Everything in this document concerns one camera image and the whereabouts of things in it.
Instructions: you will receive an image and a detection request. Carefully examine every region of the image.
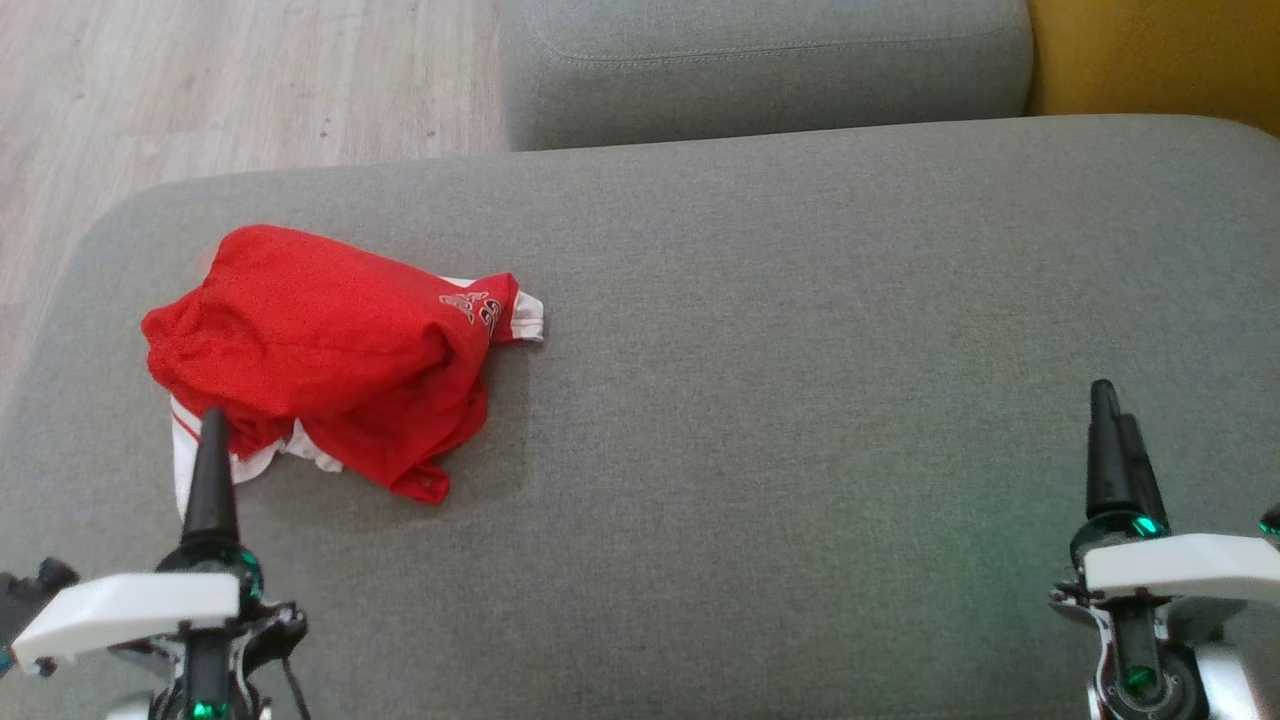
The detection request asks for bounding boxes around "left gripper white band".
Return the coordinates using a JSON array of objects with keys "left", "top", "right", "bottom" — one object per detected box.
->
[{"left": 12, "top": 407, "right": 309, "bottom": 720}]

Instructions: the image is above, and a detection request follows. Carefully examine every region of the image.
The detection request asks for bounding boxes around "small grey sofa cushion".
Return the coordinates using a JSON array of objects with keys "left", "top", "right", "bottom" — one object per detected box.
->
[{"left": 500, "top": 0, "right": 1034, "bottom": 152}]

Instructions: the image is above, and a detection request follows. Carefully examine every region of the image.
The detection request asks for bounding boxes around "yellow upholstered cushion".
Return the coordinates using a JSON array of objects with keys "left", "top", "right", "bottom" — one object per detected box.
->
[{"left": 1028, "top": 0, "right": 1280, "bottom": 137}]

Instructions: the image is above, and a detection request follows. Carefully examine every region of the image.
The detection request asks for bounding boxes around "red basketball shorts white trim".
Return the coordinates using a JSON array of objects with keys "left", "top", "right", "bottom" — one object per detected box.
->
[{"left": 141, "top": 224, "right": 546, "bottom": 426}]

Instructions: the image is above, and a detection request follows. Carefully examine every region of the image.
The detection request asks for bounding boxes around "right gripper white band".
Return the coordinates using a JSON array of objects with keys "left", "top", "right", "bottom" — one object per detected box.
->
[{"left": 1050, "top": 379, "right": 1280, "bottom": 720}]

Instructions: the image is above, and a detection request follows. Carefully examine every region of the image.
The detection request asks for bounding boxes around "large grey sofa seat cushion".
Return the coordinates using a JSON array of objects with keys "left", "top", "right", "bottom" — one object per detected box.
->
[{"left": 0, "top": 113, "right": 1280, "bottom": 720}]

